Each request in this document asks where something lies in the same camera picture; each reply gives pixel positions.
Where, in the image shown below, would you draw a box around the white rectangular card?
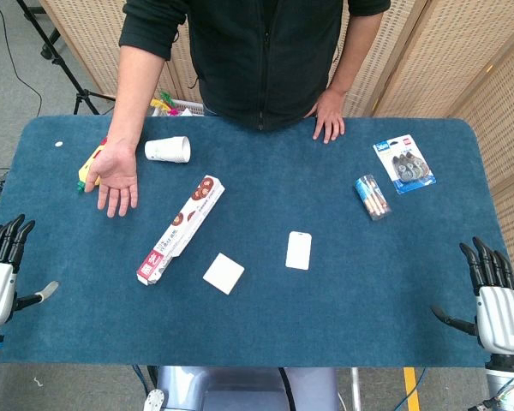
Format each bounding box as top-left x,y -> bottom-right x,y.
284,230 -> 313,271

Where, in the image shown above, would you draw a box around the person's left forearm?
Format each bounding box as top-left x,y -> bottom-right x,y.
327,45 -> 372,98

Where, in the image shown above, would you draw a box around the long cookie box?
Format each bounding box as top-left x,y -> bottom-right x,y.
135,174 -> 226,287

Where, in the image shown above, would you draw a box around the black tripod stand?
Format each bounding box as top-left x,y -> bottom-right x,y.
15,0 -> 117,116

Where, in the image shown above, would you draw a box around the black floor cable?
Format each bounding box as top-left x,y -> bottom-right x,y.
0,0 -> 44,117

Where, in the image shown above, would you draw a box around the person's right forearm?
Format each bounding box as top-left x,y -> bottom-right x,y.
105,42 -> 169,149

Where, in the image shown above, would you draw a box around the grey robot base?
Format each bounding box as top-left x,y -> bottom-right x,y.
141,366 -> 342,411

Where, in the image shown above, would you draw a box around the robot right five-finger hand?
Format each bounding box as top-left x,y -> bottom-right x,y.
430,236 -> 514,355

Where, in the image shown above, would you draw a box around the white square flat box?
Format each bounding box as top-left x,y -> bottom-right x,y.
202,252 -> 246,295

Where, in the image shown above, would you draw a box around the colourful toys in basket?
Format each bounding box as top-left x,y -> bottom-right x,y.
150,91 -> 206,117

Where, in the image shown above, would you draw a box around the correction tape blister pack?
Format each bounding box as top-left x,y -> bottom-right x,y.
372,134 -> 438,196

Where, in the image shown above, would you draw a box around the yellow toy box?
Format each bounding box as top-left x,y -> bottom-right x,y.
77,136 -> 111,194

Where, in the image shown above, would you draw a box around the blue felt table mat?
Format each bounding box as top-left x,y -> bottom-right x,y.
0,115 -> 514,368

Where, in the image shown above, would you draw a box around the black zip jacket torso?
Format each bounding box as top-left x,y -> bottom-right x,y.
118,0 -> 391,132

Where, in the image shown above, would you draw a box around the clear pack of pens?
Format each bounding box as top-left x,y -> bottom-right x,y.
353,173 -> 392,222

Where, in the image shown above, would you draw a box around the stacked white paper cups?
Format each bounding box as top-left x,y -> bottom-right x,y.
144,135 -> 192,164

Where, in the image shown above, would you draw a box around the person's left hand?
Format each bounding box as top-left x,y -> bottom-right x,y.
312,89 -> 346,145

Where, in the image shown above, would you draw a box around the person's right hand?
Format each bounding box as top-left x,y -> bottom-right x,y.
84,140 -> 139,218

